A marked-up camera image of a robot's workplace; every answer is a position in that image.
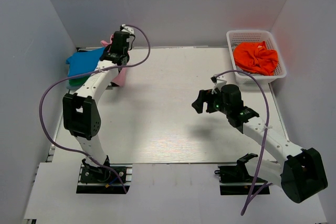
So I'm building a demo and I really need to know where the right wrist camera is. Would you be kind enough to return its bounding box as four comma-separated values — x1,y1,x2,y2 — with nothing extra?
211,74,227,94

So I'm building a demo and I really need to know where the orange t shirt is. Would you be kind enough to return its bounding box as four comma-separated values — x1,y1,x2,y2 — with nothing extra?
233,41,279,76

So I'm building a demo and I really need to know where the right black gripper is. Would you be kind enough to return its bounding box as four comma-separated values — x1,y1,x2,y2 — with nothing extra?
192,88,231,115

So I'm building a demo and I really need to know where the black folded t shirt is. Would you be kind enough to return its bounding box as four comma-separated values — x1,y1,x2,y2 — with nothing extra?
108,82,119,88

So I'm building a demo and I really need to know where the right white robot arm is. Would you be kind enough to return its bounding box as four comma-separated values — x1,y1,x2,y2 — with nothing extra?
192,84,328,203

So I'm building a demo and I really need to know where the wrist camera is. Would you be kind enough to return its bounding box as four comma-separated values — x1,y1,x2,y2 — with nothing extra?
211,74,227,94
120,24,135,37

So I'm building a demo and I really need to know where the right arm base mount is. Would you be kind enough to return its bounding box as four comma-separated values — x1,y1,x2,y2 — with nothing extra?
214,164,253,196

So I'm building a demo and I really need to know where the green folded t shirt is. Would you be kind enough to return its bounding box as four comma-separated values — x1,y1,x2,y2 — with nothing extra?
69,77,88,87

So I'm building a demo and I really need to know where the light blue folded t shirt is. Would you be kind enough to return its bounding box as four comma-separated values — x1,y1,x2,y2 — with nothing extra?
67,84,78,90

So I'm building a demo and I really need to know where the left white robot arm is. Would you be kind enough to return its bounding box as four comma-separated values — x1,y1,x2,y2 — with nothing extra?
62,26,135,182

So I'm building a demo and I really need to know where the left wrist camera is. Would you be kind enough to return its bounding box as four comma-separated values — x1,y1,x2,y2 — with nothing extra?
120,24,135,37

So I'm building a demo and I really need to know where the grey t shirt in basket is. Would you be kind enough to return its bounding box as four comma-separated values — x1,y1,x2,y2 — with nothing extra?
231,43,260,76

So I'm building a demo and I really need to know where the pink t shirt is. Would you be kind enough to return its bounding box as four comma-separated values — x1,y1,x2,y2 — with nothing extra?
100,35,127,87

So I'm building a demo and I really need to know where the white plastic basket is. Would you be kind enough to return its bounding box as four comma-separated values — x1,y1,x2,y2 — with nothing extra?
226,30,287,84

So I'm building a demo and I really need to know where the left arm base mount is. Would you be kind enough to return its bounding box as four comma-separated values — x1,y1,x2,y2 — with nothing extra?
76,158,132,195

